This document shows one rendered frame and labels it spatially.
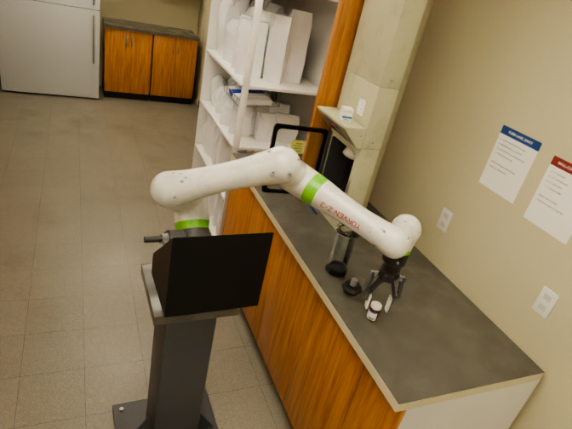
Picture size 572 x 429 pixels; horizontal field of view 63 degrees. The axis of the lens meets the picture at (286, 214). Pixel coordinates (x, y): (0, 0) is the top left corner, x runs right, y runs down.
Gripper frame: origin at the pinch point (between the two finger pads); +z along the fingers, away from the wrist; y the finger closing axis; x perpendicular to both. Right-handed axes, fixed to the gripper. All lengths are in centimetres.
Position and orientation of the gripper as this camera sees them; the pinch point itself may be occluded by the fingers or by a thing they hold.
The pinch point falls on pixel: (377, 303)
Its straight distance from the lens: 190.3
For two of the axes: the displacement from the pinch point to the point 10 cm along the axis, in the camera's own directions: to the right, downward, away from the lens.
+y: -9.8, -1.9, -0.6
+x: -0.4, 4.7, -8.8
